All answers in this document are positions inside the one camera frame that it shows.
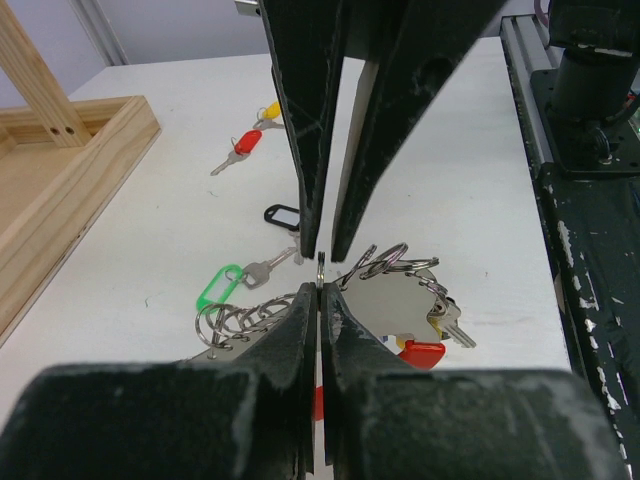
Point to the grey key holder with rings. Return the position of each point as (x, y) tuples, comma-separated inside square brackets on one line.
[(397, 299)]

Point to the wooden clothes rack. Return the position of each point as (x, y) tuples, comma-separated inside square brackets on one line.
[(61, 164)]

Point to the yellow tag key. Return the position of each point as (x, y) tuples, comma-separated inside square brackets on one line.
[(268, 117)]

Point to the black tag key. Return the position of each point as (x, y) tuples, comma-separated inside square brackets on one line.
[(288, 218)]

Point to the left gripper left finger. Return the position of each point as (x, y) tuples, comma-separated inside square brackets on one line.
[(248, 418)]

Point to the green tag key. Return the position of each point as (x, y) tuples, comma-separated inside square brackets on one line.
[(231, 276)]

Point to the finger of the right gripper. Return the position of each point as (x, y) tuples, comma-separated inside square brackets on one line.
[(306, 41), (416, 47)]

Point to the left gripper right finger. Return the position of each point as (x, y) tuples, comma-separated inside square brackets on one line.
[(384, 419)]

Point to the red tag key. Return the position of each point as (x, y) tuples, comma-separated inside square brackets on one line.
[(241, 148)]

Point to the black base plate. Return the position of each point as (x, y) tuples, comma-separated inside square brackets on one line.
[(590, 250)]

